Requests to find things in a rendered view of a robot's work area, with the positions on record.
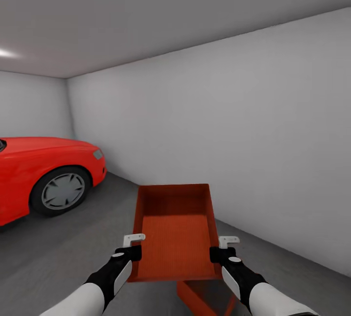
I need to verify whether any storage box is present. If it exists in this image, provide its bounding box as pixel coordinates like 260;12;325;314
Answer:
127;184;223;282
177;280;237;316

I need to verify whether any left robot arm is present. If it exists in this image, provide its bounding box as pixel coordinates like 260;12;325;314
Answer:
40;233;146;316

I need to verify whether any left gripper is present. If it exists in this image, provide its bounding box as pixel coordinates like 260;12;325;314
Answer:
115;245;142;262

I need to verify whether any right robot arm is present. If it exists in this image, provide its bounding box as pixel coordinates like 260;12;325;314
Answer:
210;236;320;316

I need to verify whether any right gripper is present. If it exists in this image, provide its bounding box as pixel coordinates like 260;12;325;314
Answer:
210;247;236;264

